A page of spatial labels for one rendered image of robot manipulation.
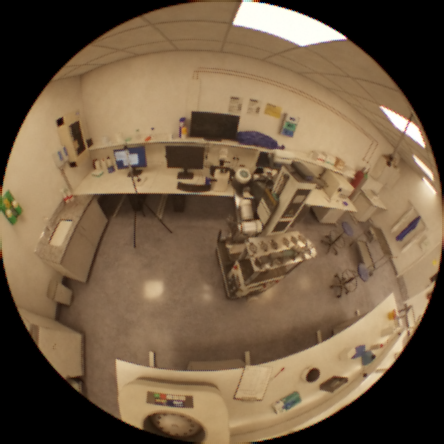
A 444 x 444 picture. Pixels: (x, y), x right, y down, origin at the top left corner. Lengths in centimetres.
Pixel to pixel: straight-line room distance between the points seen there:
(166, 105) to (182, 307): 294
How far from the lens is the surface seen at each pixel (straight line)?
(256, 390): 136
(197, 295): 212
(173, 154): 218
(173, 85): 262
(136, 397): 111
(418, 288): 626
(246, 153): 274
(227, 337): 211
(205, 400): 105
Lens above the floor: 208
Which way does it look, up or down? 50 degrees down
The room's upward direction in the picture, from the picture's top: 12 degrees clockwise
